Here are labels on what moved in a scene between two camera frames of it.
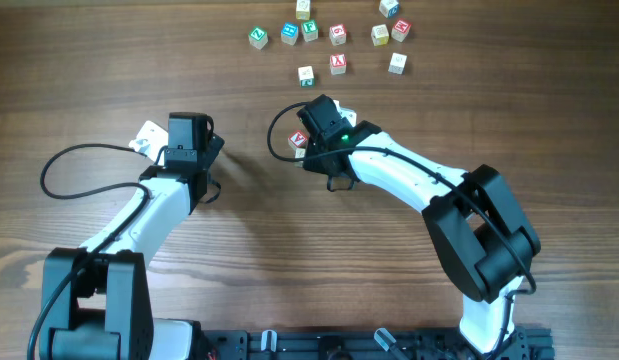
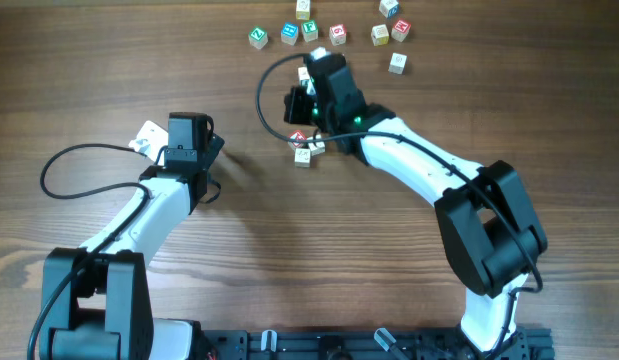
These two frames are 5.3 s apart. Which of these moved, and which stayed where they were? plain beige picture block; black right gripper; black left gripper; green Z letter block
Moved: black right gripper
Stayed: black left gripper; green Z letter block; plain beige picture block
